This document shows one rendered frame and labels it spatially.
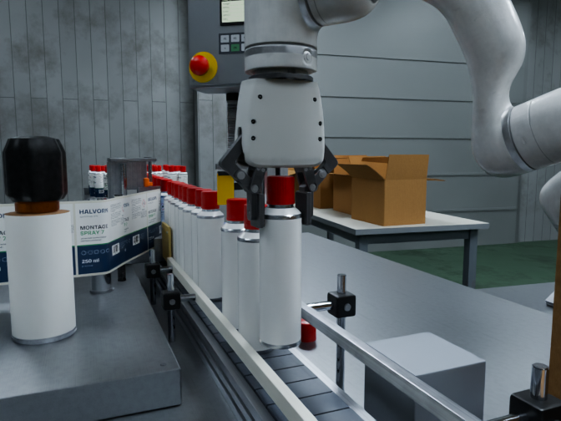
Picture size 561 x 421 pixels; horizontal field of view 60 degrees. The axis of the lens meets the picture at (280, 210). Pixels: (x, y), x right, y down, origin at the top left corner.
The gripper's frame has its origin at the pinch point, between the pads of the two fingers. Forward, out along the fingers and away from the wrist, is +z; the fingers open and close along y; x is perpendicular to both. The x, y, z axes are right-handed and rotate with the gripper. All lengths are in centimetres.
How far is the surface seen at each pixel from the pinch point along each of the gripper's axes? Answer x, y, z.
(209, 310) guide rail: -18.3, 4.2, 17.4
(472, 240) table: -149, -178, 41
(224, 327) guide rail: -9.8, 4.2, 17.3
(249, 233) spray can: -7.9, 1.3, 3.9
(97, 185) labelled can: -265, 12, 13
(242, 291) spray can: -8.0, 2.2, 11.9
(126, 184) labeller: -72, 11, 1
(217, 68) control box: -42.2, -4.1, -23.5
